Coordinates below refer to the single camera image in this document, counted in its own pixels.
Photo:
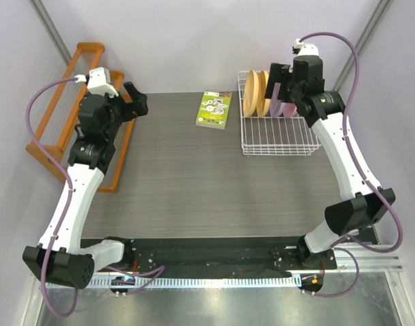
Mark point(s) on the yellow plate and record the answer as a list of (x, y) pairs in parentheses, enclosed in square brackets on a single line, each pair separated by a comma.
[(251, 93)]

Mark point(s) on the green book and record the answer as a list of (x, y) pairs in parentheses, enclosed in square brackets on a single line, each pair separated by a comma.
[(213, 110)]

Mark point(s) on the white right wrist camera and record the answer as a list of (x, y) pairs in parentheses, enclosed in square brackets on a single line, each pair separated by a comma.
[(301, 48)]

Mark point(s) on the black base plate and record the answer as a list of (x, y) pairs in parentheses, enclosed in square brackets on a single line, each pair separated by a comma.
[(218, 258)]

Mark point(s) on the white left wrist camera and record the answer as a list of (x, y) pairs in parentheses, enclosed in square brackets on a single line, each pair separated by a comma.
[(98, 82)]

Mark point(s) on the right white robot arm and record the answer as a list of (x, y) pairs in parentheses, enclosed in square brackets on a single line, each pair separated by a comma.
[(363, 198)]

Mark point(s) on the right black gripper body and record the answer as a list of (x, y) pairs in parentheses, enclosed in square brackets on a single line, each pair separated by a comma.
[(294, 91)]

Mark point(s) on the orange plate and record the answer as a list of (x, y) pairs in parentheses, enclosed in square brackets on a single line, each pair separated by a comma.
[(263, 104)]

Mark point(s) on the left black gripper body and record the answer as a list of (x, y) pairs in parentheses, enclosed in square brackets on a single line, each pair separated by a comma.
[(119, 111)]

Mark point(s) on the purple plate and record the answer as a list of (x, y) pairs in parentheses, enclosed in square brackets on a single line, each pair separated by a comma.
[(276, 106)]

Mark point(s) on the orange wooden shelf rack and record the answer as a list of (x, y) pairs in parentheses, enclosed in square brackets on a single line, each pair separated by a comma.
[(56, 130)]

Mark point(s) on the white wire dish rack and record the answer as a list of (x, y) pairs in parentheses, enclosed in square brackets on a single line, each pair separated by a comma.
[(273, 136)]

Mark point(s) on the pink plate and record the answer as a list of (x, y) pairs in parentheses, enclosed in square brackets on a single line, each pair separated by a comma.
[(289, 110)]

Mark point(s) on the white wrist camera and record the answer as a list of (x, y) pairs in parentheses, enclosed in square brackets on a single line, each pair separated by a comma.
[(301, 48), (98, 82)]

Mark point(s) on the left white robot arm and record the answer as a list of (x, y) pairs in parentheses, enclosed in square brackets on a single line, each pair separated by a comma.
[(58, 257)]

